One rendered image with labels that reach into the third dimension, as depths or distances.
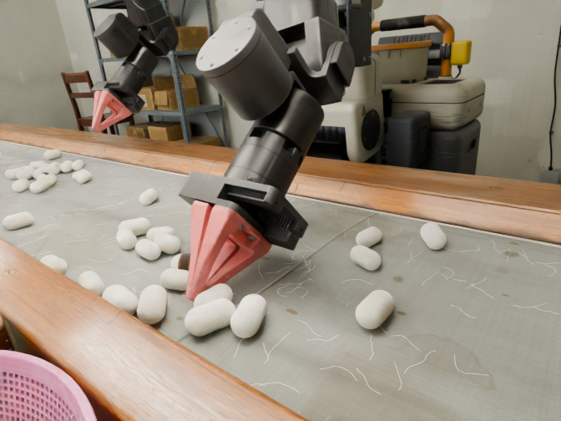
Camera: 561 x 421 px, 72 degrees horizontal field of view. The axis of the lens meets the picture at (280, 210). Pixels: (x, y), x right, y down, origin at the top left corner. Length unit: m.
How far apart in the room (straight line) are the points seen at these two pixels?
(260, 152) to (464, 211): 0.24
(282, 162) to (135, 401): 0.20
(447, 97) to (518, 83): 1.16
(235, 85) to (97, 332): 0.20
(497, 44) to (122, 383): 2.24
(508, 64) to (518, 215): 1.90
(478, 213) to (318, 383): 0.28
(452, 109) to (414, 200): 0.73
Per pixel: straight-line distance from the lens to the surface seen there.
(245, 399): 0.22
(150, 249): 0.41
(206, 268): 0.32
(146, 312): 0.32
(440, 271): 0.37
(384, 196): 0.49
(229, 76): 0.31
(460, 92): 1.19
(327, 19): 0.42
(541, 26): 2.30
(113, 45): 0.90
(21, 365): 0.30
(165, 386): 0.24
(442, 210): 0.47
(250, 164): 0.33
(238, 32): 0.33
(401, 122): 1.07
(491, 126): 2.37
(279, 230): 0.33
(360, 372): 0.27
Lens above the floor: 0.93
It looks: 22 degrees down
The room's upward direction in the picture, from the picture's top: 5 degrees counter-clockwise
